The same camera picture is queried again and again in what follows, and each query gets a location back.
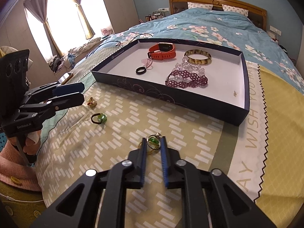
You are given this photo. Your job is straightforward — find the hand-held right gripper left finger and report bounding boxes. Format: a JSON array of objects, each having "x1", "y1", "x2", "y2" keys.
[{"x1": 45, "y1": 137, "x2": 147, "y2": 228}]

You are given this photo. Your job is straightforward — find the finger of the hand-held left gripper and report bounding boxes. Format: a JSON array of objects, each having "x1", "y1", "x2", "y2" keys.
[
  {"x1": 19, "y1": 92, "x2": 85, "y2": 122},
  {"x1": 26, "y1": 82, "x2": 85, "y2": 98}
]

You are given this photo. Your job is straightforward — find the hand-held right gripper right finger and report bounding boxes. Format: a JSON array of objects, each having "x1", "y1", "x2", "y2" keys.
[{"x1": 160, "y1": 136, "x2": 276, "y2": 228}]

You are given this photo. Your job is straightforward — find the amber green ring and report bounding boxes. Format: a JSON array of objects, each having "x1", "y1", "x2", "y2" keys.
[{"x1": 137, "y1": 134, "x2": 164, "y2": 155}]

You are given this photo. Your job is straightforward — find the brown cord green bead ring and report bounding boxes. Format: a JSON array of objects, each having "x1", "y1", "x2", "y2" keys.
[{"x1": 91, "y1": 113, "x2": 107, "y2": 125}]

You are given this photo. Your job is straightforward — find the pink hair tie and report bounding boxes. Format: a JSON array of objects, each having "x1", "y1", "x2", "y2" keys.
[{"x1": 142, "y1": 57, "x2": 154, "y2": 69}]

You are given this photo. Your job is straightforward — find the purple beaded bracelet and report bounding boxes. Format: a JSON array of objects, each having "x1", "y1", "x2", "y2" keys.
[{"x1": 165, "y1": 70, "x2": 209, "y2": 89}]

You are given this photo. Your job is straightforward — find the clear bead bracelet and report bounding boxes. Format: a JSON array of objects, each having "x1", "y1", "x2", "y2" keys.
[{"x1": 175, "y1": 56, "x2": 205, "y2": 75}]

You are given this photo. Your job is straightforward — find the dark blue cardboard box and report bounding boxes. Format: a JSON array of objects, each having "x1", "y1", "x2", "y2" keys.
[{"x1": 91, "y1": 38, "x2": 250, "y2": 126}]

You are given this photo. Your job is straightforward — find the orange smartwatch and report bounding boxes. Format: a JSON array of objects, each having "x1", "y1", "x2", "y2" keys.
[{"x1": 148, "y1": 42, "x2": 177, "y2": 60}]

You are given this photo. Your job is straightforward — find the tortoiseshell bangle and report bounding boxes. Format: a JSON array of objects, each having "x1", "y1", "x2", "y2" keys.
[{"x1": 184, "y1": 49, "x2": 212, "y2": 66}]

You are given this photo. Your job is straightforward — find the person's left hand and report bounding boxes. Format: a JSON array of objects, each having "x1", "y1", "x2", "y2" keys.
[{"x1": 23, "y1": 131, "x2": 40, "y2": 157}]

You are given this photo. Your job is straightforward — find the smartphone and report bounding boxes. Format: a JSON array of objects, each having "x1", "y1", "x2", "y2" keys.
[{"x1": 58, "y1": 72, "x2": 74, "y2": 83}]

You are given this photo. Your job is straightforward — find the patchwork patterned blanket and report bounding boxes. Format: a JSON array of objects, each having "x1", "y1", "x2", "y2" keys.
[{"x1": 33, "y1": 45, "x2": 304, "y2": 228}]

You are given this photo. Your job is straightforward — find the light clothes heap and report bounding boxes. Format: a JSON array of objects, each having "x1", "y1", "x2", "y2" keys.
[{"x1": 68, "y1": 37, "x2": 102, "y2": 54}]

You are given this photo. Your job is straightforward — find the yellow grey curtain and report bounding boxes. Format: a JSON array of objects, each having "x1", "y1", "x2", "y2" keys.
[{"x1": 59, "y1": 0, "x2": 94, "y2": 40}]

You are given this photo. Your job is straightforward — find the beige wardrobe beside window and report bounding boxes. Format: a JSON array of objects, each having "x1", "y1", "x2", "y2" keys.
[{"x1": 95, "y1": 0, "x2": 139, "y2": 36}]

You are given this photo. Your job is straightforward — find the cluster of toiletry bottles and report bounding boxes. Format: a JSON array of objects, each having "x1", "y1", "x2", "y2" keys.
[{"x1": 145, "y1": 9, "x2": 167, "y2": 22}]

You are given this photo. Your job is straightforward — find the person's yellow clothing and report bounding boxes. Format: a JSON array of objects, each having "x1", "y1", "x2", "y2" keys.
[{"x1": 0, "y1": 176, "x2": 47, "y2": 228}]

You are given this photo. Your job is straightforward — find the bed with blue floral duvet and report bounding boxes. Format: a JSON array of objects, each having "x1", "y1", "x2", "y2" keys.
[{"x1": 102, "y1": 7, "x2": 304, "y2": 93}]

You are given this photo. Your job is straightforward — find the white dotted pillow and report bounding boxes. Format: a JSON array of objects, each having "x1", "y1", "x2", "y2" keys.
[
  {"x1": 188, "y1": 2, "x2": 214, "y2": 10},
  {"x1": 222, "y1": 4, "x2": 249, "y2": 17}
]

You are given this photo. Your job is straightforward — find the wooden headboard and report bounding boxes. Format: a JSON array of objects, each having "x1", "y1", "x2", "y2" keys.
[{"x1": 169, "y1": 0, "x2": 268, "y2": 29}]

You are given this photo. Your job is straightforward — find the black cable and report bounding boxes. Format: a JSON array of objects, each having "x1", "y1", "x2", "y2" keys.
[{"x1": 85, "y1": 33, "x2": 152, "y2": 58}]

